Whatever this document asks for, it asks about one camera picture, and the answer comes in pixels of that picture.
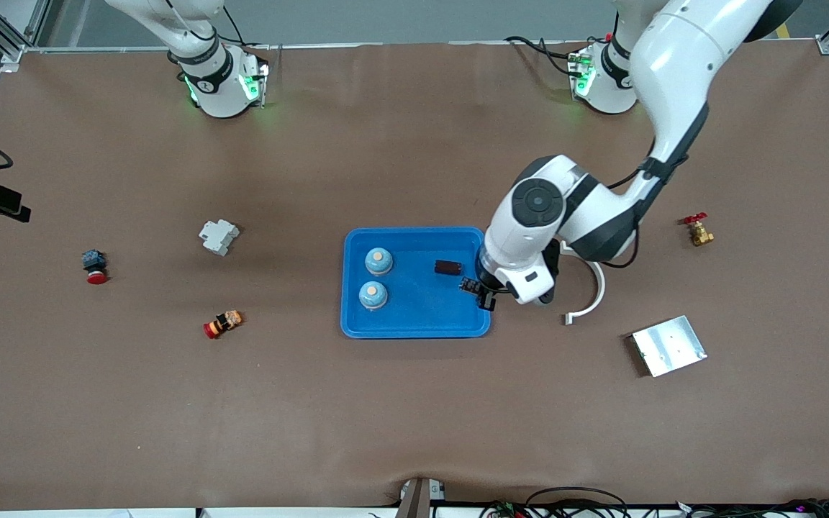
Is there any brass valve red handle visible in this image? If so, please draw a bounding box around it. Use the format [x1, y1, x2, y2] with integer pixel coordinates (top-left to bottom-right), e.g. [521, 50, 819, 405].
[682, 213, 715, 247]

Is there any white circuit breaker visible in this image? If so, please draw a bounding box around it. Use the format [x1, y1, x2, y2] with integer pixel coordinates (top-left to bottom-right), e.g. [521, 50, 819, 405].
[199, 219, 240, 257]

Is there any blue plastic tray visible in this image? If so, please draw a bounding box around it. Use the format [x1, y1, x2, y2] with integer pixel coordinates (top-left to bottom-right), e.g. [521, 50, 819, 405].
[340, 227, 492, 340]

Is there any red mushroom push button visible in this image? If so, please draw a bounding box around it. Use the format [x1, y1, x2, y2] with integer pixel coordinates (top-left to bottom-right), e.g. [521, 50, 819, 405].
[81, 249, 109, 286]

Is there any camera mount post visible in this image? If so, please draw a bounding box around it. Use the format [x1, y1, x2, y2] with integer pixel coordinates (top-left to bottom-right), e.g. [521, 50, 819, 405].
[395, 478, 448, 518]

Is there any red yellow emergency stop button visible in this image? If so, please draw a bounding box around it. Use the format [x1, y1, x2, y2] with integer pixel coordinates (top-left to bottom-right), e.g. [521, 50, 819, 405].
[203, 309, 245, 340]

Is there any blue service bell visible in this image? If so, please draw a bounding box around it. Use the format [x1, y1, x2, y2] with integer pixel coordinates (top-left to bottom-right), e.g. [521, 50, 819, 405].
[365, 247, 394, 277]
[358, 281, 389, 311]

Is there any white curved bracket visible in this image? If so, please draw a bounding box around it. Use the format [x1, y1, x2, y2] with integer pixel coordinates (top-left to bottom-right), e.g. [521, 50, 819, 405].
[560, 243, 607, 326]

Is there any black base cable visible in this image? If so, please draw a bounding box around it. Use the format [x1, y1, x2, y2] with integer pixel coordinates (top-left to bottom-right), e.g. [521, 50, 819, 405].
[504, 35, 575, 76]

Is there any black looped cable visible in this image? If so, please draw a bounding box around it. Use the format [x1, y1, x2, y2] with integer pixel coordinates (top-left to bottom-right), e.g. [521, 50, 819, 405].
[525, 487, 630, 518]

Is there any silver metal plate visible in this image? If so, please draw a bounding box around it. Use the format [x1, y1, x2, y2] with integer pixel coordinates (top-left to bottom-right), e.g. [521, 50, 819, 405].
[630, 314, 709, 378]

